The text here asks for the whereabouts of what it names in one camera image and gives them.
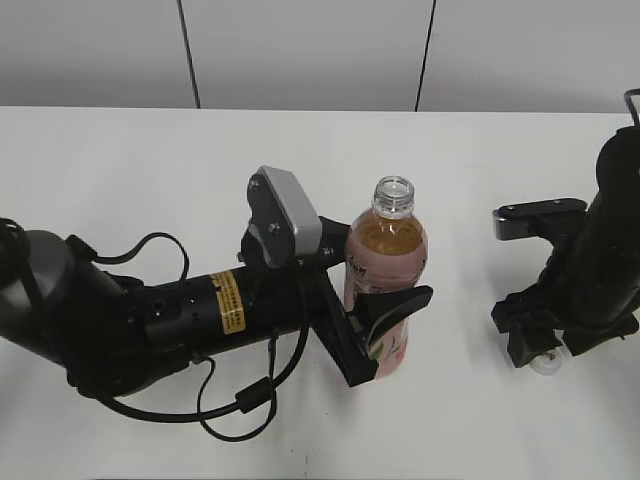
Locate white bottle cap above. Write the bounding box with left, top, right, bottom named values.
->
left=529, top=349, right=563, bottom=376

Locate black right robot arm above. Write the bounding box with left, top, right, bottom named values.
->
left=491, top=126, right=639, bottom=368

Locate pink oolong tea bottle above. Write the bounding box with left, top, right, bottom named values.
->
left=342, top=175, right=430, bottom=381

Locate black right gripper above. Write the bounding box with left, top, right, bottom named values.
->
left=492, top=239, right=639, bottom=368

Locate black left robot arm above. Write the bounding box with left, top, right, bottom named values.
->
left=1, top=220, right=433, bottom=397

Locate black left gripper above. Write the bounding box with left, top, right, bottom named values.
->
left=237, top=216, right=434, bottom=387

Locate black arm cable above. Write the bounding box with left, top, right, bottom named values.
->
left=64, top=232, right=311, bottom=442
left=622, top=88, right=640, bottom=126

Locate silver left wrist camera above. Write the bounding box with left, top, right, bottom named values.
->
left=247, top=166, right=322, bottom=269

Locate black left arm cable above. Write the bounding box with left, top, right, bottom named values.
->
left=64, top=232, right=311, bottom=442

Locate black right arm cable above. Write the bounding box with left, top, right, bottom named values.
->
left=622, top=88, right=640, bottom=126

